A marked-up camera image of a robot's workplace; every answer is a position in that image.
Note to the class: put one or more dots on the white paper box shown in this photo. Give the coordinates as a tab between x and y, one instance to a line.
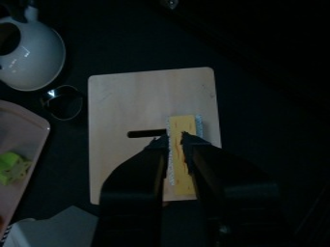
51	228

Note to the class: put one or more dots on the light wooden cutting board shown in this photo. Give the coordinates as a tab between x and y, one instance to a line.
132	103

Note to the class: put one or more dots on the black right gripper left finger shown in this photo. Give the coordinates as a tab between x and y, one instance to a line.
132	186

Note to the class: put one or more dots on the green toy vegetable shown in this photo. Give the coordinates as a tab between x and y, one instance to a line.
10	167

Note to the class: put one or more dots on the pink plastic tray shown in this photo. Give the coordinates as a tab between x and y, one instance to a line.
18	154

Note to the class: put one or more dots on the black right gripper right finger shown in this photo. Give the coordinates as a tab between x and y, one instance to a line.
227	189

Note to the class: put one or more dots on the black round lid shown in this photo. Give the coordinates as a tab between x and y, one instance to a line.
64	103

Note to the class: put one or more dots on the black nori strip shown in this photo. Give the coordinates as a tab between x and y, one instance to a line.
143	133

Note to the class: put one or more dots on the white ceramic teapot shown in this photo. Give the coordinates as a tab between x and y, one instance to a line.
32	58

